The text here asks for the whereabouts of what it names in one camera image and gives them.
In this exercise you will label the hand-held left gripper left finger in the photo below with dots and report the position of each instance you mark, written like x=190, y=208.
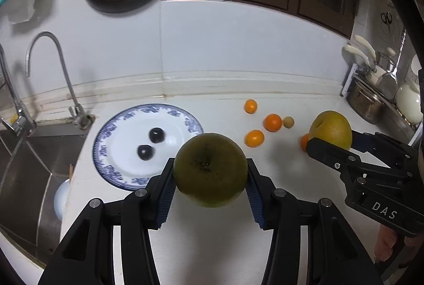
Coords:
x=165, y=202

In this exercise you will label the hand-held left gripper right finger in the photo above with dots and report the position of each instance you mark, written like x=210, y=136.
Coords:
x=255, y=202

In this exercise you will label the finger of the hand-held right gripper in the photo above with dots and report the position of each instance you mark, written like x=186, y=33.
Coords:
x=364, y=141
x=331, y=155

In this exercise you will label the yellow pear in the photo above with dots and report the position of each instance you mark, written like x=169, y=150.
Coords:
x=331, y=127

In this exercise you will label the small orange mandarin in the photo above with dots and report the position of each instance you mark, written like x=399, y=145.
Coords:
x=272, y=122
x=250, y=106
x=254, y=138
x=304, y=142

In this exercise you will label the small brown kiwi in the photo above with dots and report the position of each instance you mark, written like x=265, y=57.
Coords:
x=288, y=122

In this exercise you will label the green pear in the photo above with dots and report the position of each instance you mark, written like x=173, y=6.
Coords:
x=210, y=170

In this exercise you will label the blue patterned white plate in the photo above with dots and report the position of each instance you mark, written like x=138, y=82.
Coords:
x=126, y=152

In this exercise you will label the person's right hand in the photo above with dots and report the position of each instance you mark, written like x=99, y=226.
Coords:
x=386, y=240

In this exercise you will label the stainless steel pot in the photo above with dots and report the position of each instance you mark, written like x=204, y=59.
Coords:
x=364, y=102

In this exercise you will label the dark purple plum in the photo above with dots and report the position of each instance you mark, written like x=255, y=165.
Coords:
x=144, y=152
x=156, y=135

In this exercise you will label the cream ceramic teapot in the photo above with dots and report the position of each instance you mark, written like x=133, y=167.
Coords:
x=409, y=102

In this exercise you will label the steel spatula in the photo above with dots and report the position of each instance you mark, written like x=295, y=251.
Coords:
x=389, y=83

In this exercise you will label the small lidded steel pot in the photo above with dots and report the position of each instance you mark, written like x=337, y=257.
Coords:
x=386, y=61

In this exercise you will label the white spoon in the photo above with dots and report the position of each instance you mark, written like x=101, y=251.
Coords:
x=416, y=64

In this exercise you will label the white bowl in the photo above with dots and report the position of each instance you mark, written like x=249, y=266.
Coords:
x=63, y=198

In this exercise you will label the black scissors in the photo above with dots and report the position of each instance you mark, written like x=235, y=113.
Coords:
x=386, y=21

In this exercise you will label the stainless steel sink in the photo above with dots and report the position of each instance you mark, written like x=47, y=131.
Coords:
x=26, y=179

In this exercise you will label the thin gooseneck steel faucet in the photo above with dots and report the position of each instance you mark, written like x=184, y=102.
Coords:
x=66, y=73

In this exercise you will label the yellow sponge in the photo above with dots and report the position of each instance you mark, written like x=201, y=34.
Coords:
x=13, y=119

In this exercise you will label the large steel kitchen faucet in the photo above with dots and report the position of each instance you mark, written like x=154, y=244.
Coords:
x=13, y=96

